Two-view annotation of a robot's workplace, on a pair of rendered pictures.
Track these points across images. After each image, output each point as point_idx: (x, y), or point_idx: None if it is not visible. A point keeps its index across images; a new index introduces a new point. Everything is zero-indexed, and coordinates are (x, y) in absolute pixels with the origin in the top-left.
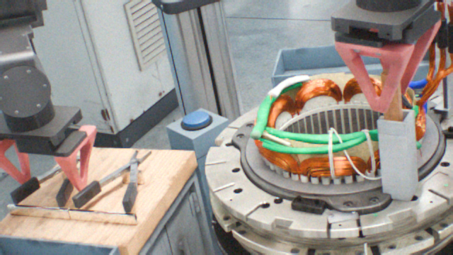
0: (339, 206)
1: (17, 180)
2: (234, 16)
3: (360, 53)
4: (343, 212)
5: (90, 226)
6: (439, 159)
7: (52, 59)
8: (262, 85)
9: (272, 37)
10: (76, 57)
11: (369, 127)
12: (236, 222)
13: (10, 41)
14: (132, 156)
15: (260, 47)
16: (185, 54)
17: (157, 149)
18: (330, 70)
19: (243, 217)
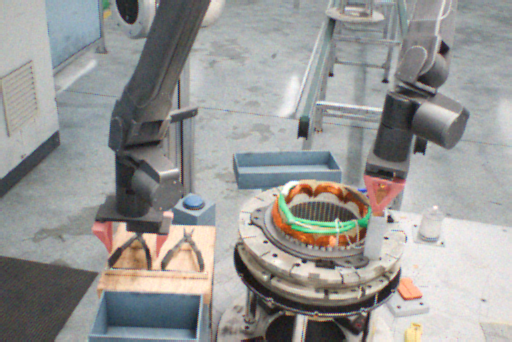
0: (344, 264)
1: (107, 250)
2: (69, 90)
3: (376, 182)
4: (346, 268)
5: (174, 281)
6: None
7: None
8: (106, 152)
9: (107, 112)
10: None
11: (326, 213)
12: (270, 275)
13: (157, 161)
14: (183, 231)
15: (98, 119)
16: (167, 152)
17: (23, 205)
18: (265, 168)
19: (286, 272)
